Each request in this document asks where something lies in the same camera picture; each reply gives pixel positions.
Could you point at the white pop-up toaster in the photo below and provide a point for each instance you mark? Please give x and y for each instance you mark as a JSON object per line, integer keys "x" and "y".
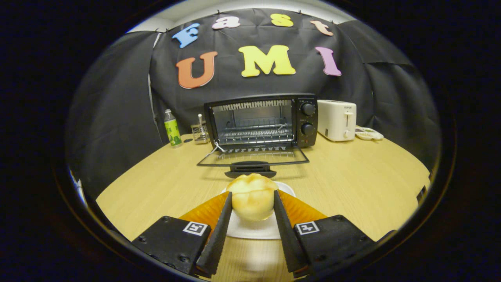
{"x": 332, "y": 121}

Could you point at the green label water bottle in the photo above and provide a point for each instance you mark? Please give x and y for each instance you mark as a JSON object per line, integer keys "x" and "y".
{"x": 172, "y": 133}

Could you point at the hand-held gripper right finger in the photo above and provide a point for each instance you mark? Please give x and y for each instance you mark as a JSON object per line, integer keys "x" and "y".
{"x": 287, "y": 235}

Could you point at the white oval plate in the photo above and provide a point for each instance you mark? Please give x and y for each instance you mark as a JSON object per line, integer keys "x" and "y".
{"x": 250, "y": 229}

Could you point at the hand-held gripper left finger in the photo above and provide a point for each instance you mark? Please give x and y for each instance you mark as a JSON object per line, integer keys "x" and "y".
{"x": 219, "y": 235}

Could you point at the white divided condiment dish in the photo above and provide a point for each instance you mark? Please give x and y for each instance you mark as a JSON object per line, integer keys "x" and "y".
{"x": 368, "y": 134}

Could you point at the golden bread roll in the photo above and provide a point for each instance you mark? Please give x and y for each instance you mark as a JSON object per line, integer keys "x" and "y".
{"x": 252, "y": 199}

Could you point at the black toaster oven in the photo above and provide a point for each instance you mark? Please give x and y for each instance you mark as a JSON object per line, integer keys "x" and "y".
{"x": 297, "y": 117}

